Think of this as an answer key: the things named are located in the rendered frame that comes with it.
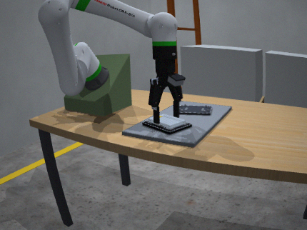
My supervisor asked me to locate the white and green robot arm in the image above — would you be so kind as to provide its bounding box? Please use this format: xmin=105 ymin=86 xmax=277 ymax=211
xmin=38 ymin=0 xmax=178 ymax=96

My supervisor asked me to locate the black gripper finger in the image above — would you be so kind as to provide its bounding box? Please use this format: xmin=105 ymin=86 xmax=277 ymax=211
xmin=149 ymin=78 xmax=168 ymax=124
xmin=168 ymin=85 xmax=183 ymax=118

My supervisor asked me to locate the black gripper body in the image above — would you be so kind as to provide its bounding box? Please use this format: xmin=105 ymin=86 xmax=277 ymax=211
xmin=155 ymin=59 xmax=176 ymax=86

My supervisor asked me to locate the clear rectangular plastic lid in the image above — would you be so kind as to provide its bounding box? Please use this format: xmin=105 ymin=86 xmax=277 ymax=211
xmin=149 ymin=114 xmax=186 ymax=127

